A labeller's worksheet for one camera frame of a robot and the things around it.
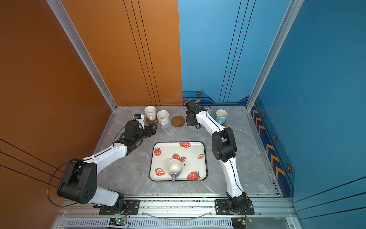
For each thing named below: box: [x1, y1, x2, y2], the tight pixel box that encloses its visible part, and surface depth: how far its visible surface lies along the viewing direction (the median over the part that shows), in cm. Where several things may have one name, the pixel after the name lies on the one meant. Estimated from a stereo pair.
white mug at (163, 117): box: [156, 109, 170, 127], surface depth 105 cm
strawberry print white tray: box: [149, 141, 208, 181], surface depth 93 cm
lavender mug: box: [166, 158, 183, 183], surface depth 87 cm
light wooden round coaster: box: [171, 115, 185, 128], surface depth 112 cm
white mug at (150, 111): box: [144, 105, 157, 121], surface depth 107 cm
